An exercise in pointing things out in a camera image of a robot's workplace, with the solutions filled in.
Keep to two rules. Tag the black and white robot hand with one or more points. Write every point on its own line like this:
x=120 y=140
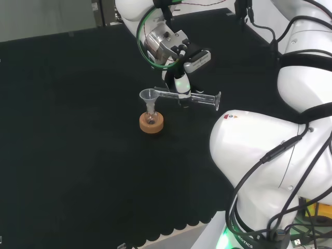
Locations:
x=182 y=84

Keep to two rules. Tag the clear graduated cylinder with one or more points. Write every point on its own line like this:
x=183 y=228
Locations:
x=202 y=98

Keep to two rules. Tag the round-bottom glass flask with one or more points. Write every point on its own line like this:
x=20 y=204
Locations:
x=151 y=118

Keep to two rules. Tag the clear plastic funnel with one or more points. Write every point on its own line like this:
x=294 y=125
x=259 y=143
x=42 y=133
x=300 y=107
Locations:
x=147 y=94

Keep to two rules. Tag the black bench cloth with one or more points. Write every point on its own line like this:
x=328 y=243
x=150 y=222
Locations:
x=77 y=129

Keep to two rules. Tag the yellow stop button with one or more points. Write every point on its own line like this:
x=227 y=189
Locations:
x=323 y=211

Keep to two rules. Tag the silver usb plug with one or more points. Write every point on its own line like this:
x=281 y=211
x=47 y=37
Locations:
x=297 y=242

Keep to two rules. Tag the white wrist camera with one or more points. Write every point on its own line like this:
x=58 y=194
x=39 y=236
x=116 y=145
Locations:
x=197 y=62

